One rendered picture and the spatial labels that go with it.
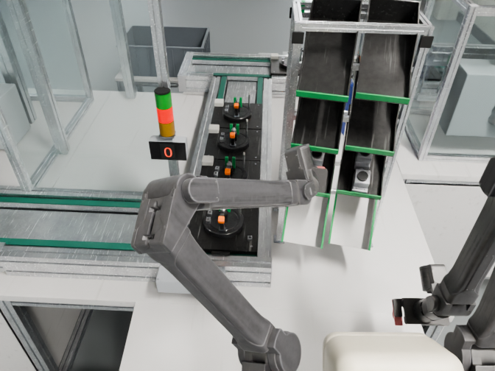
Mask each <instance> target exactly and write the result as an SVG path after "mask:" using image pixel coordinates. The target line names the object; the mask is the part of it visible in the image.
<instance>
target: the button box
mask: <svg viewBox="0 0 495 371"><path fill-rule="evenodd" d="M218 267H219V269H220V270H221V271H222V272H223V273H224V274H225V267H224V266H218ZM155 282H156V286H157V290H158V292H163V293H179V294H191V293H190V292H189V291H188V290H187V289H186V288H185V287H184V286H183V285H182V284H181V283H180V282H179V281H178V280H177V279H176V278H175V277H174V276H173V275H172V274H171V273H170V272H169V271H168V270H167V269H165V268H164V267H163V266H162V265H161V264H160V266H159V269H158V274H157V278H156V281H155Z"/></svg>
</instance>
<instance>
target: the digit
mask: <svg viewBox="0 0 495 371"><path fill-rule="evenodd" d="M160 149H161V158H163V159H176V157H175V145H174V144H160Z"/></svg>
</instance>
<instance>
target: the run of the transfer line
mask: <svg viewBox="0 0 495 371"><path fill-rule="evenodd" d="M270 58H271V54H233V53H210V52H186V55H185V57H184V60H183V63H182V65H181V67H180V70H179V73H178V87H179V92H206V93H208V92H209V89H210V86H211V83H212V82H214V83H216V82H219V83H220V85H225V95H226V91H227V90H232V91H257V87H258V86H263V89H264V84H267V85H268V84H271V85H272V95H285V88H286V78H287V76H283V75H272V76H270Z"/></svg>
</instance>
